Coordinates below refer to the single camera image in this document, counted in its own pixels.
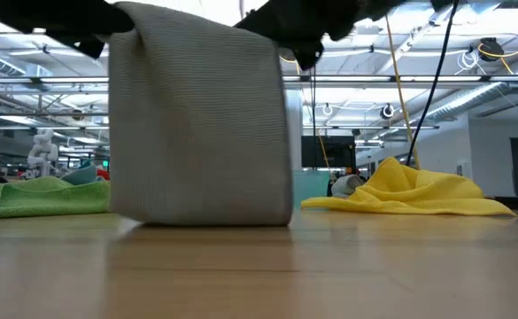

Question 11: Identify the bright green microfiber towel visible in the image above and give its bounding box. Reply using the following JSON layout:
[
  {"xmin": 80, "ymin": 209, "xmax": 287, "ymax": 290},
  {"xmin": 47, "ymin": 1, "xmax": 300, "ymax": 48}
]
[{"xmin": 0, "ymin": 175, "xmax": 112, "ymax": 222}]

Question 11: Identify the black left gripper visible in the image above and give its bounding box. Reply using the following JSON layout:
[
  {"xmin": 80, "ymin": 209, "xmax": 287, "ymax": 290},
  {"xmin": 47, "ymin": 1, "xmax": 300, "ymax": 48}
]
[{"xmin": 0, "ymin": 0, "xmax": 135, "ymax": 59}]

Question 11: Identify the white pillar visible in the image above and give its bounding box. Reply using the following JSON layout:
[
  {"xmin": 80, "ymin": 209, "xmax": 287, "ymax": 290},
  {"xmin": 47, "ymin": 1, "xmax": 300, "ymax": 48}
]
[{"xmin": 284, "ymin": 88, "xmax": 305, "ymax": 172}]

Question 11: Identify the silver ventilation duct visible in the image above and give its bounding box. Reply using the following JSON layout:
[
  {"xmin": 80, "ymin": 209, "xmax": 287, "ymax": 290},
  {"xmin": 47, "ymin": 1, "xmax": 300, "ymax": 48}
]
[{"xmin": 413, "ymin": 52, "xmax": 518, "ymax": 128}]

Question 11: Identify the yellow hanging cable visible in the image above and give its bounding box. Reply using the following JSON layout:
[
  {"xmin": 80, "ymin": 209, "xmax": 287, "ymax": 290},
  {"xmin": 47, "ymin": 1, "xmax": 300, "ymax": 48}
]
[{"xmin": 384, "ymin": 15, "xmax": 421, "ymax": 170}]

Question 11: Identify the light grey tagged towel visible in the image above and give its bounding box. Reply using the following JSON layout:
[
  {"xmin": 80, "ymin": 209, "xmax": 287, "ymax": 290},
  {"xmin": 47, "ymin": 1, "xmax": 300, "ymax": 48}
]
[{"xmin": 330, "ymin": 174, "xmax": 367, "ymax": 198}]

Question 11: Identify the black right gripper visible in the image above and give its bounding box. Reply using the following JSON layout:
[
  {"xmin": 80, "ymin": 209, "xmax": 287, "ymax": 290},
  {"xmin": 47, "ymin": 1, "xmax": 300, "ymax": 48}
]
[{"xmin": 235, "ymin": 0, "xmax": 408, "ymax": 72}]

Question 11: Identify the black monitor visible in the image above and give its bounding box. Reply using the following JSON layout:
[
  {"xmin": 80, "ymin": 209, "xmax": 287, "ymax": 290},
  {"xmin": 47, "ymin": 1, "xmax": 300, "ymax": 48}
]
[{"xmin": 301, "ymin": 135, "xmax": 358, "ymax": 170}]

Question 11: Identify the long ceiling light bar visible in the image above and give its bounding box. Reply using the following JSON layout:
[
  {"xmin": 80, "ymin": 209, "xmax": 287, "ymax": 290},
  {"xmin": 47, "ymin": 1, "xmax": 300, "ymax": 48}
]
[{"xmin": 0, "ymin": 74, "xmax": 518, "ymax": 85}]

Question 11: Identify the light blue microfiber towel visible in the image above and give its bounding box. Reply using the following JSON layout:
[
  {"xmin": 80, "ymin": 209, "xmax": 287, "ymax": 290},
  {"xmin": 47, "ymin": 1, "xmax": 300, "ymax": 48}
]
[{"xmin": 58, "ymin": 162, "xmax": 99, "ymax": 186}]

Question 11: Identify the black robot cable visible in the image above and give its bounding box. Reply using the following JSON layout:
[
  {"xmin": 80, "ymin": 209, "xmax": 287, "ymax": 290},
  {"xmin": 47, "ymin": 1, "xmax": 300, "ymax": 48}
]
[{"xmin": 406, "ymin": 0, "xmax": 461, "ymax": 167}]

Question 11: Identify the yellow microfiber towel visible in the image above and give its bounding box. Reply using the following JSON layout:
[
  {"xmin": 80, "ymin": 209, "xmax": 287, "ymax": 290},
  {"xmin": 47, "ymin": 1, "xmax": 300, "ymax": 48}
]
[{"xmin": 301, "ymin": 155, "xmax": 518, "ymax": 218}]

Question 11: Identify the teal translucent plastic bin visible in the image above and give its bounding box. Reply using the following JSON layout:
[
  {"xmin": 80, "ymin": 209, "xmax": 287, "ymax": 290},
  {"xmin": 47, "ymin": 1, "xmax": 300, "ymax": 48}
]
[{"xmin": 292, "ymin": 169, "xmax": 331, "ymax": 209}]

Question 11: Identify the grey microfiber towel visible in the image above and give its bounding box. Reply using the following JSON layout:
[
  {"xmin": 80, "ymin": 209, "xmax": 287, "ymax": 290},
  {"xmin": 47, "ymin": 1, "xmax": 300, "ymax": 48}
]
[{"xmin": 107, "ymin": 2, "xmax": 295, "ymax": 227}]

